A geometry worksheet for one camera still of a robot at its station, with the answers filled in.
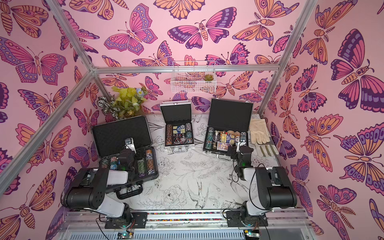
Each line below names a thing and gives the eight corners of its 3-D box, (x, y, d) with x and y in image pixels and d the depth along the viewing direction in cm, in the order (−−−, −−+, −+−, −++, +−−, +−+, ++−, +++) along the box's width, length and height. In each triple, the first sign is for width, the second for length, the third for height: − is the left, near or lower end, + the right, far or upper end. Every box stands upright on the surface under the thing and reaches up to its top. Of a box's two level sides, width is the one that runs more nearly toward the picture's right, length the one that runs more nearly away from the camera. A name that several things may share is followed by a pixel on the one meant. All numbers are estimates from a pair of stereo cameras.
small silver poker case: (165, 154, 100) (158, 132, 82) (166, 124, 117) (160, 100, 99) (194, 151, 101) (194, 129, 83) (191, 122, 118) (190, 98, 100)
